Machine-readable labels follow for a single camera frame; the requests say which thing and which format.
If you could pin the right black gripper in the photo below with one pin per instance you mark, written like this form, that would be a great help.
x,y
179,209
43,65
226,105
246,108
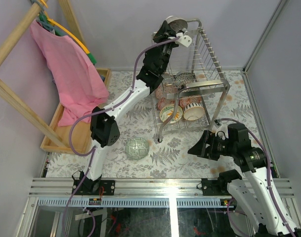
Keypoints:
x,y
199,148

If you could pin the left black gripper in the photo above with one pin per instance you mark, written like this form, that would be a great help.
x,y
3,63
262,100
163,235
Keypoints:
x,y
163,34

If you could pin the purple striped bowl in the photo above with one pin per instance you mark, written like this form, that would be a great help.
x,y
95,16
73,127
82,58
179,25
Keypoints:
x,y
177,24

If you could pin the cream bowl orange rim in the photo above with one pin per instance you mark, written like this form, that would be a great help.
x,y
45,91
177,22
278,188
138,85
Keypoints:
x,y
193,111

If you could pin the blue patterned bowl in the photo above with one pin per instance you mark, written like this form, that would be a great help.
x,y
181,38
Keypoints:
x,y
183,78

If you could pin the orange flower patterned bowl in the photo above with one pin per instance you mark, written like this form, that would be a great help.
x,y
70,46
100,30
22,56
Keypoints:
x,y
168,110

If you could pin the brown patterned bowl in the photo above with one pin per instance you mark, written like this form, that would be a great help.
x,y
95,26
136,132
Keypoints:
x,y
191,89

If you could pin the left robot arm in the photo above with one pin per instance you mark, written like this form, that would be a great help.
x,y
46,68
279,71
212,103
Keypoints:
x,y
104,122

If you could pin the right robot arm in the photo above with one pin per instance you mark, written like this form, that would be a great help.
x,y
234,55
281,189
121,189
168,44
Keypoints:
x,y
252,187

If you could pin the stainless steel dish rack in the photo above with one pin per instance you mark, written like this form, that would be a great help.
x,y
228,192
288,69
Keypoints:
x,y
194,86

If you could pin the yellow plastic hanger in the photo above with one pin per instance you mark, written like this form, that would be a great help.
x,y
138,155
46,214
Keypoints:
x,y
74,30

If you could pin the pink cloth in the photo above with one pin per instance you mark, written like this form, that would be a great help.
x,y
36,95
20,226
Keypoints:
x,y
80,87

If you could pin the green plastic hanger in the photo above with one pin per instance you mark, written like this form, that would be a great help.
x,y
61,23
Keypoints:
x,y
54,27

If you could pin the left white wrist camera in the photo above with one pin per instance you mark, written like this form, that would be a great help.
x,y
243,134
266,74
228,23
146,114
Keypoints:
x,y
183,39

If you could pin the aluminium corner post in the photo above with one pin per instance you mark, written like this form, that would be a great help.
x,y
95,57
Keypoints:
x,y
270,24

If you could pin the wooden clothes rack frame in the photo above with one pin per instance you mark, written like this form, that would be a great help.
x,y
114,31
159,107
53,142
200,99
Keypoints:
x,y
25,72

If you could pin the aluminium rail frame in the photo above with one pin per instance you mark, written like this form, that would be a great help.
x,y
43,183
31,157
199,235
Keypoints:
x,y
124,192

